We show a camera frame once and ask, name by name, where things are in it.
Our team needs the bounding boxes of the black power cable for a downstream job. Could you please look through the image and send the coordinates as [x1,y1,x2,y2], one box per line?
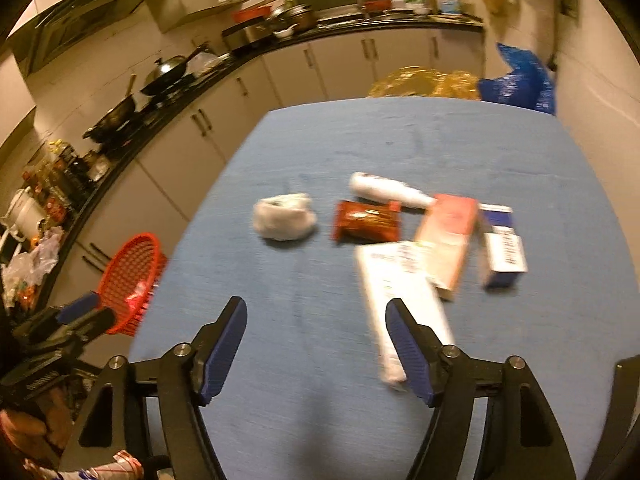
[547,0,576,73]

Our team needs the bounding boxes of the red plastic basin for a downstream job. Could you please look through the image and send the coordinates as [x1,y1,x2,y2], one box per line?
[234,6,273,23]

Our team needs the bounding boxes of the white plastic bottle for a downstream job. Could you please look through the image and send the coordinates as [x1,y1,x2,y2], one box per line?
[348,172,437,209]

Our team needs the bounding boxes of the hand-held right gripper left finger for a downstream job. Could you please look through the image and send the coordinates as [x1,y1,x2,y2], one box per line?
[59,296,248,480]

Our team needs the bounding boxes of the dark wok with handle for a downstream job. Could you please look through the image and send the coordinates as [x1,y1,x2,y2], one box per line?
[82,75,138,142]

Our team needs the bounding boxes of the black range hood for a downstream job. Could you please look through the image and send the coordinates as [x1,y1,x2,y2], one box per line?
[27,0,173,76]

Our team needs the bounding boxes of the blue plastic bag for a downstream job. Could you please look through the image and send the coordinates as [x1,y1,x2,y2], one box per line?
[477,42,557,116]

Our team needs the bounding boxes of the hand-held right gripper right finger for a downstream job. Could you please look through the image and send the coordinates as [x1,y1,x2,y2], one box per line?
[386,297,576,480]

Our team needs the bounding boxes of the wok with metal lid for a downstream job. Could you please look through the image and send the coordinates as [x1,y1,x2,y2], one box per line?
[140,45,208,97]

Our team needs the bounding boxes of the blue tablecloth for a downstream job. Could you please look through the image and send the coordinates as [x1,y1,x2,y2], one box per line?
[129,97,640,480]

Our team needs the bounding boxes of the red mesh basket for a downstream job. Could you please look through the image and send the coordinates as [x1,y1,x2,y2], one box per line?
[97,232,168,337]

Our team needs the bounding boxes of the clear bag beside wok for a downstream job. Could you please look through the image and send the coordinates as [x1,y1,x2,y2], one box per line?
[192,52,223,77]

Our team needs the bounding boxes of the orange cardboard box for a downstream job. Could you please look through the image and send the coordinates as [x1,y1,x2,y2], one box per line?
[414,194,481,301]

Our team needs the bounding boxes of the row of condiment bottles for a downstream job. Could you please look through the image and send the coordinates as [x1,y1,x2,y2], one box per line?
[22,142,96,216]

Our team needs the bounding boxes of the white electric kettle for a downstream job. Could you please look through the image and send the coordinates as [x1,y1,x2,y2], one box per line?
[0,187,46,241]

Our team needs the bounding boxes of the blue and white box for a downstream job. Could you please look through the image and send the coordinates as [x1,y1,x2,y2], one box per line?
[477,203,529,289]

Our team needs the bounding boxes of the stainless steel cooker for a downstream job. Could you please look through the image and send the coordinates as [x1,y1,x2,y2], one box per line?
[222,20,273,51]

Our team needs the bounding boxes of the black kitchen counter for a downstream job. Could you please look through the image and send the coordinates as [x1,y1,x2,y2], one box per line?
[0,10,486,306]

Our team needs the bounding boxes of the grey base cabinets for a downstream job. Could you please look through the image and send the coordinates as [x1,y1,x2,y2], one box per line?
[55,27,485,341]

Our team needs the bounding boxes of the stacked metal pots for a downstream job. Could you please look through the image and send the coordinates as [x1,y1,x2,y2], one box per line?
[267,4,317,33]

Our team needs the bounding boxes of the brown snack packet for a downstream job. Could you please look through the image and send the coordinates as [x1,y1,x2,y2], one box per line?
[332,200,403,243]

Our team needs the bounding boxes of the white tissue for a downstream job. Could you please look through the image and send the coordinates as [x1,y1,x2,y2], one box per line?
[252,192,318,242]

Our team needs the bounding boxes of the yellow plastic bag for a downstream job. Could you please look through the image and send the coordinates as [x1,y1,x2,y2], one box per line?
[369,66,483,101]

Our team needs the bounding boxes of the white medicine box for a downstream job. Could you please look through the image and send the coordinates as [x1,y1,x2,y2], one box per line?
[355,241,457,388]

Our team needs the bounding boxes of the crumpled clear plastic bags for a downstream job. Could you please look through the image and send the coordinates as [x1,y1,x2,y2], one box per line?
[2,227,66,303]

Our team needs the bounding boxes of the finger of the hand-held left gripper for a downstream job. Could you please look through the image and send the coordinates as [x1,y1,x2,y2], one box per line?
[55,306,117,348]
[12,291,101,341]

